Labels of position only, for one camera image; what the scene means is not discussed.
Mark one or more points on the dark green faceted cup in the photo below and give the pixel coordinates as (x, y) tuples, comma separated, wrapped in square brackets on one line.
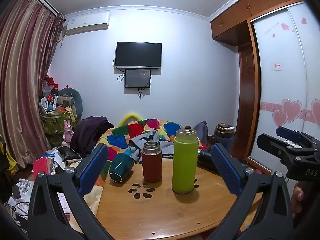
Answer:
[(121, 167)]

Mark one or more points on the wooden wardrobe with sliding doors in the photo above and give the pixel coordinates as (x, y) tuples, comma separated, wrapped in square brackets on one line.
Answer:
[(278, 45)]

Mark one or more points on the colourful patchwork quilt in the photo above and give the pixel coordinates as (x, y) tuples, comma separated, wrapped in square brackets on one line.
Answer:
[(130, 138)]

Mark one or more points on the striped red-beige curtain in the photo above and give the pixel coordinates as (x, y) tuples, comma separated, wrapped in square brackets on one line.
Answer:
[(29, 35)]

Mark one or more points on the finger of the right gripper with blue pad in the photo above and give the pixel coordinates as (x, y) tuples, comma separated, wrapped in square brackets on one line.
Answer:
[(291, 135)]

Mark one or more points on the black thermos bottle lying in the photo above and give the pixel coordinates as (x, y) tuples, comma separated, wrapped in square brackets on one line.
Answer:
[(204, 160)]

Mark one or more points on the white air conditioner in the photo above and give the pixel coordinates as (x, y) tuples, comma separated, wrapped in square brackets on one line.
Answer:
[(86, 23)]

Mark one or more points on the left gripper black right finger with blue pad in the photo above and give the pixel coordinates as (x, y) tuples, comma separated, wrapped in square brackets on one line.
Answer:
[(262, 208)]

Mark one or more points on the pink plush rabbit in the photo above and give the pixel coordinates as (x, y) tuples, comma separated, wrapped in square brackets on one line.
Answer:
[(67, 133)]

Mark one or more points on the red thermos cup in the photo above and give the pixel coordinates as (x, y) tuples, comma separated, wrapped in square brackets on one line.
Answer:
[(152, 162)]

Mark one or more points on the blue jug with brown lid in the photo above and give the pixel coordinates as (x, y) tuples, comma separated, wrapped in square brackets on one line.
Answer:
[(224, 134)]

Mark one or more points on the grey patterned garment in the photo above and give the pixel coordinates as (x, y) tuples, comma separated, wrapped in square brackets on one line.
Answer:
[(135, 145)]

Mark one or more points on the small black wall monitor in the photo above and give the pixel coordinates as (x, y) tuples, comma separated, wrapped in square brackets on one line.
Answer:
[(137, 78)]

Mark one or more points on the round wooden folding table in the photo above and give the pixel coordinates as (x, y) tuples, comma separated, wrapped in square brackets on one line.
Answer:
[(136, 209)]

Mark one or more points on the green thermos cup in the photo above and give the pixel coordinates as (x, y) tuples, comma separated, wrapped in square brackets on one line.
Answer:
[(186, 145)]

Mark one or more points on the person's hand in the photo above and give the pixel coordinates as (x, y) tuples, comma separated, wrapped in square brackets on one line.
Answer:
[(297, 197)]

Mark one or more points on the dark purple clothing pile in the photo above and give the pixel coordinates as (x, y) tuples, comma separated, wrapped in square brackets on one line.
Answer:
[(87, 133)]

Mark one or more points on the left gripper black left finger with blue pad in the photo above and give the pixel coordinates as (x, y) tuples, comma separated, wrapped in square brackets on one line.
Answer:
[(46, 218)]

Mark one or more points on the wall-mounted black television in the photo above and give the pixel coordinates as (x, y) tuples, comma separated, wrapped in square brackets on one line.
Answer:
[(138, 55)]

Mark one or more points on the red book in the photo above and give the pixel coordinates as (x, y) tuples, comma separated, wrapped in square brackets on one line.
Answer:
[(42, 164)]

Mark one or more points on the green basket of clutter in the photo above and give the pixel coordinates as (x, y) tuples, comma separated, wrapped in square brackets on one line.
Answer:
[(54, 109)]

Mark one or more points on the yellow curved pillow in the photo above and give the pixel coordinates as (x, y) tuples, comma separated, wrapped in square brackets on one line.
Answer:
[(128, 118)]

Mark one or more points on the grey-green round cushion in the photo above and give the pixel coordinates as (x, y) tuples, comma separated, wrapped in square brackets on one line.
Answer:
[(77, 100)]

